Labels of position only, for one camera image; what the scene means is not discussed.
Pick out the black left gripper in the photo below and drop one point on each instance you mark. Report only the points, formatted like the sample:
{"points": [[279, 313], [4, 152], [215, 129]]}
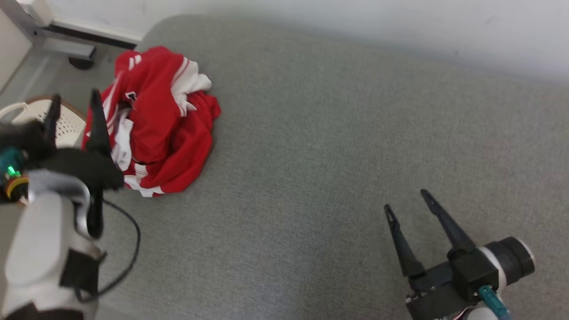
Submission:
{"points": [[84, 169]]}

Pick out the red white basketball jersey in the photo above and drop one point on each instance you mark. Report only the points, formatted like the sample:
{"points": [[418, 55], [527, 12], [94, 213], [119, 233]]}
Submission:
{"points": [[178, 146]]}

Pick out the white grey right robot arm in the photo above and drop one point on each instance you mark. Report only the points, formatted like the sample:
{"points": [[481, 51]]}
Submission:
{"points": [[511, 262]]}

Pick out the black round frame foot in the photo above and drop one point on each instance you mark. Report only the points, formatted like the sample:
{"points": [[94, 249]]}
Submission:
{"points": [[81, 63]]}

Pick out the cream perforated laundry basket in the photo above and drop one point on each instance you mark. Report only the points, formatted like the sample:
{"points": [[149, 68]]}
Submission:
{"points": [[66, 124]]}

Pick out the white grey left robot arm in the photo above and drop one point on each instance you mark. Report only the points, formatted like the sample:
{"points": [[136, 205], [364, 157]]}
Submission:
{"points": [[40, 249]]}

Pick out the black white baseboard strip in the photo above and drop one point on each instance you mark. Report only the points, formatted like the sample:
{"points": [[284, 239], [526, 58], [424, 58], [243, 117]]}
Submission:
{"points": [[98, 38]]}

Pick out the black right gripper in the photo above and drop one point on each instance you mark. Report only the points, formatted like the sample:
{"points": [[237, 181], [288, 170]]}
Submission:
{"points": [[471, 275]]}

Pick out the red white Bulls shorts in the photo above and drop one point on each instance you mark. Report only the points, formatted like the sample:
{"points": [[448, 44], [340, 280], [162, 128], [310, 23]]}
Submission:
{"points": [[133, 75]]}

